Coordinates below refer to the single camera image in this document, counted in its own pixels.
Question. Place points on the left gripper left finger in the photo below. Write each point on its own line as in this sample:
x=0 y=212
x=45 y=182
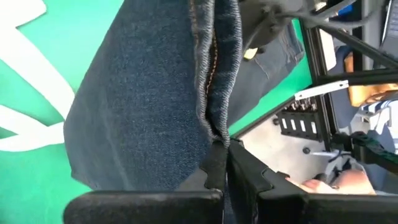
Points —
x=140 y=208

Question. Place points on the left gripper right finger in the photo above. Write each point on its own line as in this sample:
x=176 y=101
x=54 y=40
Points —
x=280 y=208

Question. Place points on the dark blue jeans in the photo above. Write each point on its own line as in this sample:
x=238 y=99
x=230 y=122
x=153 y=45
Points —
x=140 y=93

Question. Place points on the yellow tag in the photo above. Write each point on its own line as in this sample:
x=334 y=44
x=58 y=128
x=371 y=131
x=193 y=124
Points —
x=250 y=53

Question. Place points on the person's hand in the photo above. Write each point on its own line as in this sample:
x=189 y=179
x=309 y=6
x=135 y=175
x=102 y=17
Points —
x=348 y=183

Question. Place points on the green table mat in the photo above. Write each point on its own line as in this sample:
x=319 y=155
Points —
x=31 y=186

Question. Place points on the white tote bag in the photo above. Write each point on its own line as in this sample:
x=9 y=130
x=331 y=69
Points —
x=31 y=68

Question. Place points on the black slotted bracket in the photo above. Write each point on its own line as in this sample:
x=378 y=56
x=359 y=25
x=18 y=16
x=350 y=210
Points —
x=298 y=124

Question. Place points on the silver bracket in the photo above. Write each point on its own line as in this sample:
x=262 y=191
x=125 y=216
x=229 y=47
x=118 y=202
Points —
x=320 y=90

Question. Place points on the black aluminium frame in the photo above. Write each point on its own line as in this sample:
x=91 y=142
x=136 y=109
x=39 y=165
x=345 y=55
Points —
x=367 y=76

